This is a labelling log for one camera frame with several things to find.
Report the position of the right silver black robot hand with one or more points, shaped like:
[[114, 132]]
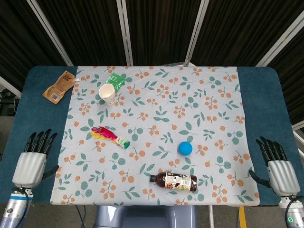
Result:
[[281, 175]]

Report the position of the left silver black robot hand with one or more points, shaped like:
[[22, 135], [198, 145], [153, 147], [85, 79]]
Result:
[[28, 169]]

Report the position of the colourful feather shuttlecock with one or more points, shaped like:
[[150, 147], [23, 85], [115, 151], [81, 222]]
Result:
[[109, 137]]

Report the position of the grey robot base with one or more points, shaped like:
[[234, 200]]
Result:
[[145, 216]]

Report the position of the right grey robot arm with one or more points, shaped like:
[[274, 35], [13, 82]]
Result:
[[292, 212]]

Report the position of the brown snack pouch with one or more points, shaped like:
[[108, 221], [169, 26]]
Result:
[[58, 87]]

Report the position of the blue ball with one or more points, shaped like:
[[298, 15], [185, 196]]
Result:
[[186, 148]]

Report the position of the dark tea bottle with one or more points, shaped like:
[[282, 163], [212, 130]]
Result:
[[174, 181]]

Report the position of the white paper cup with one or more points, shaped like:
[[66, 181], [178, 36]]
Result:
[[107, 93]]

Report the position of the green snack packet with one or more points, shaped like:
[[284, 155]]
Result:
[[116, 80]]

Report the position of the floral patterned tablecloth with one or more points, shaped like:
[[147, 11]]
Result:
[[156, 133]]

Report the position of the black folding screen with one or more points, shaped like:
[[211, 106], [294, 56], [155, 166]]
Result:
[[152, 31]]

